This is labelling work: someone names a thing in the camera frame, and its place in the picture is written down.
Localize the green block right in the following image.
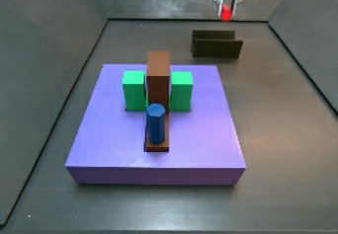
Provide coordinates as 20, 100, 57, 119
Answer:
170, 71, 192, 112

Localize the green block left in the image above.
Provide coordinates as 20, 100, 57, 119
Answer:
123, 71, 147, 112

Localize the brown slotted block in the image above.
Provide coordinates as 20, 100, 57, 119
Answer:
145, 51, 170, 152

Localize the purple board base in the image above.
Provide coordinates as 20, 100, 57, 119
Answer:
65, 64, 246, 185

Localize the red peg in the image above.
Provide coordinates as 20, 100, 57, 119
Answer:
220, 5, 232, 22

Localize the green block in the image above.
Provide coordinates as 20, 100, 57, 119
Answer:
123, 71, 147, 112
170, 71, 192, 112

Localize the blue hexagonal peg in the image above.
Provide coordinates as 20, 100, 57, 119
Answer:
147, 104, 167, 144

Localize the black angled holder bracket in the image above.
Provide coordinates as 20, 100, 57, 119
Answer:
191, 30, 243, 59

